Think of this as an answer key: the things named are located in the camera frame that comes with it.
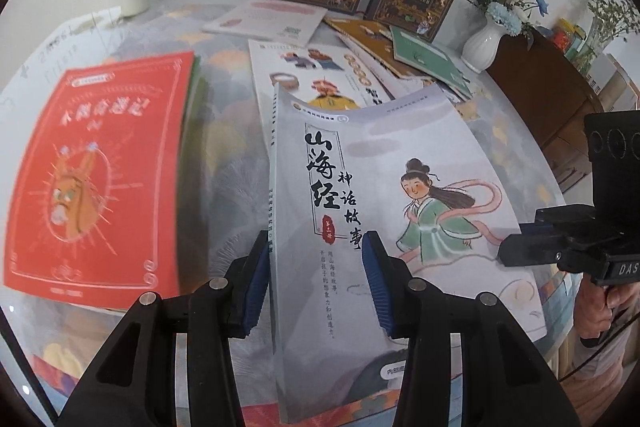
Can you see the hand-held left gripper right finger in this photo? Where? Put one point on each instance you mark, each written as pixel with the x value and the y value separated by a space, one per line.
pixel 377 282

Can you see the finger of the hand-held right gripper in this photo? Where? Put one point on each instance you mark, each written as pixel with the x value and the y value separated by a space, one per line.
pixel 530 249
pixel 565 217

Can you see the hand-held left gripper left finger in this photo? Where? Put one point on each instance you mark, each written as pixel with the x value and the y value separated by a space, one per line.
pixel 255 292

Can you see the white book green-robed figure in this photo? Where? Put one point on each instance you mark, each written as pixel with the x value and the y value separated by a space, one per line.
pixel 350 167

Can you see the white book with pink cloud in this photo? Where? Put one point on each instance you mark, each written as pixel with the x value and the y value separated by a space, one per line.
pixel 265 19

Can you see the person's right forearm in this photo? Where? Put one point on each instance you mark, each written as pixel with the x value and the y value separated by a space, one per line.
pixel 605 377

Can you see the person's right hand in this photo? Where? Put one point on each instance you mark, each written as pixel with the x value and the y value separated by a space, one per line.
pixel 587 312

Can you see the brown wooden cabinet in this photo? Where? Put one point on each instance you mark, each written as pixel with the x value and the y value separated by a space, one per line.
pixel 545 107

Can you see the white plastic appliance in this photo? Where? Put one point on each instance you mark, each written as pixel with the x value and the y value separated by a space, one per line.
pixel 607 77

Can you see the glass vase with green plant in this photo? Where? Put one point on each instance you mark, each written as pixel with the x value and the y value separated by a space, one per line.
pixel 605 17

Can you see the white ceramic vase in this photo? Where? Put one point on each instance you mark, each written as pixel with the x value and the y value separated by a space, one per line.
pixel 482 47

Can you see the red book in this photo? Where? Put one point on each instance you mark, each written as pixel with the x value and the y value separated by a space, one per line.
pixel 100 167

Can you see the teal green book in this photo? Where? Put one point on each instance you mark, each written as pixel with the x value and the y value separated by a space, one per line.
pixel 425 57

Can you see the white book with small figures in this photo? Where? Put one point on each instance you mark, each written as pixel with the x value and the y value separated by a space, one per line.
pixel 300 67

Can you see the orange book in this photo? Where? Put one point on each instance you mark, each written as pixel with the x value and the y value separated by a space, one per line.
pixel 357 32

